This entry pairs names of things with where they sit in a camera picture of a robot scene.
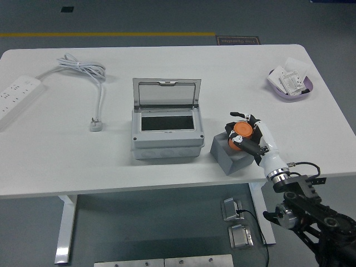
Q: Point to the grey plastic junction box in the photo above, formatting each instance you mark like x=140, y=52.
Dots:
x=167, y=144

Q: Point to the silver floor socket box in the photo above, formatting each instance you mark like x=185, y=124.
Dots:
x=239, y=236
x=229, y=208

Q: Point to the white table leg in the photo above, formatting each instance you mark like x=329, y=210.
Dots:
x=65, y=228
x=261, y=217

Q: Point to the dark floor sign with text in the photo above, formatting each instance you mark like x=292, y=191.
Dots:
x=236, y=41

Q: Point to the grey metal floor plate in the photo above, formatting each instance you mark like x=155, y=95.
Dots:
x=198, y=261
x=128, y=263

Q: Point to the purple plastic tray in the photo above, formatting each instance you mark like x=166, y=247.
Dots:
x=289, y=98

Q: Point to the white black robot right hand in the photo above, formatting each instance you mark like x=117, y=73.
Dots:
x=271, y=158

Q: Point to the plain white square card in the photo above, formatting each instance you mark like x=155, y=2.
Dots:
x=297, y=64

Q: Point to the white printed socket module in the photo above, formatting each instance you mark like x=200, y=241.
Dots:
x=292, y=83

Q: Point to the white blank switch panel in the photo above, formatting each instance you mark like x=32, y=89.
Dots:
x=275, y=76

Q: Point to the small black part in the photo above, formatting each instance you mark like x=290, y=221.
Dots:
x=306, y=90

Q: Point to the yellow floor tape line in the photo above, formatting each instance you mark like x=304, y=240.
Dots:
x=111, y=34

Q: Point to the white power strip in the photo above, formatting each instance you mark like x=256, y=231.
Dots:
x=16, y=94

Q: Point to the orange cylindrical battery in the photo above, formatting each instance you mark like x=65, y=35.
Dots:
x=242, y=129

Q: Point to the white power plug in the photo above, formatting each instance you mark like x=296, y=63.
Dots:
x=96, y=126

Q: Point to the transparent hinged box lid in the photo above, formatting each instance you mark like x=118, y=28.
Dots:
x=166, y=96

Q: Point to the grey block with round hole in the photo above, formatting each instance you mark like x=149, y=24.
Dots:
x=231, y=164

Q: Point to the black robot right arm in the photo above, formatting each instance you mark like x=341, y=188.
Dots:
x=303, y=189

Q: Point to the black square floor marker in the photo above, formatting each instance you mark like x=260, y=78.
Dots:
x=66, y=9

